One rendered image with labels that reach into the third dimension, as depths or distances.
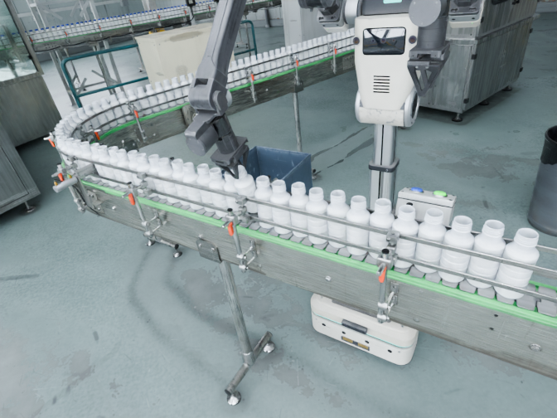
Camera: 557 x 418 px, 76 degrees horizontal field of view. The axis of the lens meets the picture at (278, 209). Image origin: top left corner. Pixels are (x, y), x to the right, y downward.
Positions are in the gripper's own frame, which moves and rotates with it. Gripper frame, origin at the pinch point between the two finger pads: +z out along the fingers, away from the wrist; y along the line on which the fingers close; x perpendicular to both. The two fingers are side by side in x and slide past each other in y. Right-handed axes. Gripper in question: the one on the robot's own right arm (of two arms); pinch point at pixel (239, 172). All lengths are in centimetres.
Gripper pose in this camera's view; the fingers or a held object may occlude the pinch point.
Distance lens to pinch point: 104.2
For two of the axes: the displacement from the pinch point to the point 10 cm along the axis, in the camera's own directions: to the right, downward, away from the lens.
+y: -4.7, 7.2, -5.1
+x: 8.5, 2.1, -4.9
